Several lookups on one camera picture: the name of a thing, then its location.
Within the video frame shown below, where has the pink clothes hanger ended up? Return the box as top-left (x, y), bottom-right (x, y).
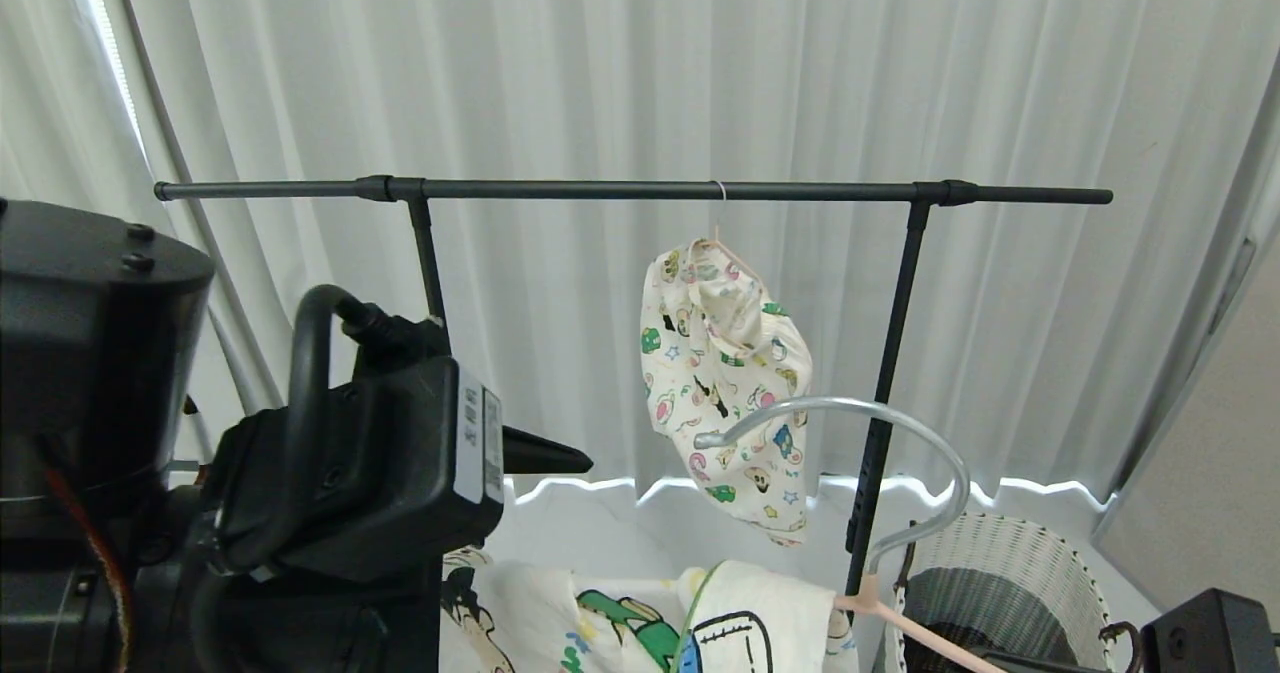
top-left (692, 395), bottom-right (1007, 673)
top-left (696, 181), bottom-right (771, 289)

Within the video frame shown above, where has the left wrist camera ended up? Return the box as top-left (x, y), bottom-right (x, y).
top-left (205, 353), bottom-right (507, 583)

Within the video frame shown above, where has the white curtain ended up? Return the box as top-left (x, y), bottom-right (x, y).
top-left (0, 0), bottom-right (1280, 514)

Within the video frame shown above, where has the cream large-cartoon printed garment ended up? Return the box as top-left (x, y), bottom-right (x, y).
top-left (440, 547), bottom-right (861, 673)

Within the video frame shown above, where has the black clothes rack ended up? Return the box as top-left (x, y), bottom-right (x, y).
top-left (153, 174), bottom-right (1114, 600)

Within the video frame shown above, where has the white laundry basket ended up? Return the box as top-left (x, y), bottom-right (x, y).
top-left (884, 512), bottom-right (1141, 673)

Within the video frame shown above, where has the cream small-print garment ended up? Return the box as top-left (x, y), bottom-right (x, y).
top-left (640, 238), bottom-right (814, 547)

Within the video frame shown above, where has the black cable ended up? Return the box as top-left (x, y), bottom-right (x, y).
top-left (287, 284), bottom-right (451, 429)

